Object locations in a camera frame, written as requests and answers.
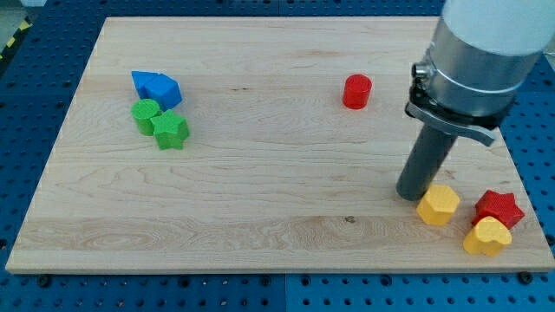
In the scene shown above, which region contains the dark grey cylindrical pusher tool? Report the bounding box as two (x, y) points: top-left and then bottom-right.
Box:
(395, 125), (457, 201)

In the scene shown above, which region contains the yellow hexagon block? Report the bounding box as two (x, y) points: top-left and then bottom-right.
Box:
(416, 185), (460, 226)

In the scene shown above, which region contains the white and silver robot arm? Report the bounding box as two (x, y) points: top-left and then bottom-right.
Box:
(406, 0), (554, 146)

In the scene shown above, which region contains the red cylinder block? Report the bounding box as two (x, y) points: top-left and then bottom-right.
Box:
(342, 74), (372, 110)

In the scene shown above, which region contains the blue cube block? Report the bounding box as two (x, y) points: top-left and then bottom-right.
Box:
(144, 74), (182, 111)

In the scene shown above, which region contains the black bolt left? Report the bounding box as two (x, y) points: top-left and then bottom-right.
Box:
(36, 275), (52, 289)

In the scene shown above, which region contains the red star block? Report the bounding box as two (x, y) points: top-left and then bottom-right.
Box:
(471, 190), (526, 230)

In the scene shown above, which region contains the green cylinder block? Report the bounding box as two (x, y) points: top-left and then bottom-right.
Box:
(131, 99), (161, 136)

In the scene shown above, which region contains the yellow heart block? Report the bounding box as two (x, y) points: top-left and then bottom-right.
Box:
(463, 217), (513, 257)

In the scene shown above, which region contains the black bolt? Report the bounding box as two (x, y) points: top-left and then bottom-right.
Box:
(36, 275), (52, 289)
(517, 271), (534, 285)

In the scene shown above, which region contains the light wooden board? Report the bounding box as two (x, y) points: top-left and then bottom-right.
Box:
(6, 17), (554, 274)

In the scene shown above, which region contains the black bolt right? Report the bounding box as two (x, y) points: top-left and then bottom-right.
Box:
(517, 271), (534, 285)

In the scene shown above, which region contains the green star block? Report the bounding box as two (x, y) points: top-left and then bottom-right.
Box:
(151, 109), (190, 150)

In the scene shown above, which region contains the blue triangle block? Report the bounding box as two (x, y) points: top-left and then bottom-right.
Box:
(131, 70), (159, 99)

